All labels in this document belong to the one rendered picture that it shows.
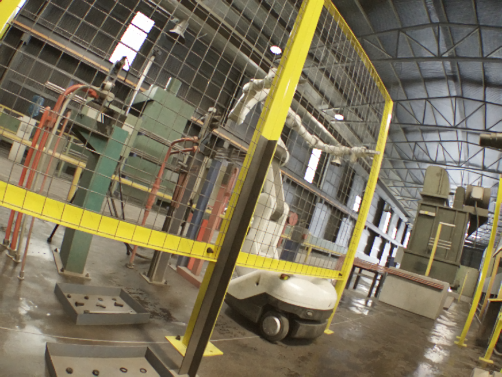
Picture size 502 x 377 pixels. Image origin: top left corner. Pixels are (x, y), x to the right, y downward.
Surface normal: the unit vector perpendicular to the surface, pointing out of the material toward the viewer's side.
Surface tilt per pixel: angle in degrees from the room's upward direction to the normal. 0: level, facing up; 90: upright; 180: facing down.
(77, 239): 90
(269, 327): 90
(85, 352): 90
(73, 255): 90
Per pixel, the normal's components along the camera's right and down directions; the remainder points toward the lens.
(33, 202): 0.69, 0.15
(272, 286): -0.65, -0.30
